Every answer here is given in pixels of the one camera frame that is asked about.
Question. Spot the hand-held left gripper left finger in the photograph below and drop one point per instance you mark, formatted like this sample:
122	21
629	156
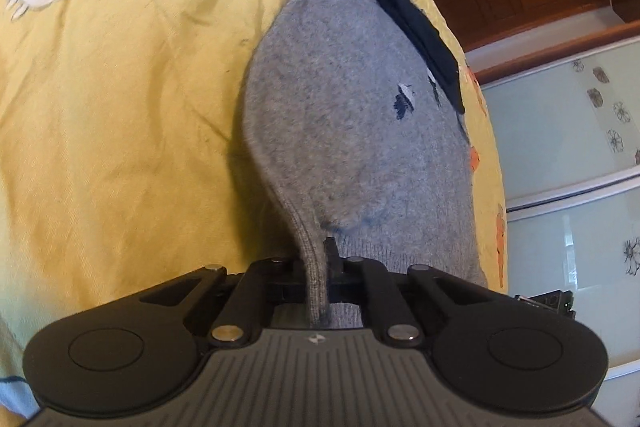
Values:
260	289

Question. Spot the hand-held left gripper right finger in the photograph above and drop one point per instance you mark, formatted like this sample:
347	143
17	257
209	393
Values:
372	294

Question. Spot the grey knit sweater navy sleeves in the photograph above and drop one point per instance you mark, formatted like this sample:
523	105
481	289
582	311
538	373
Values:
350	107

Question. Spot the flower printed wardrobe door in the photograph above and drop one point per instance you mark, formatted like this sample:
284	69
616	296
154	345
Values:
550	132

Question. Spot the yellow printed bedspread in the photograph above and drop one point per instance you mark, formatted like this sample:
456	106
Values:
125	107

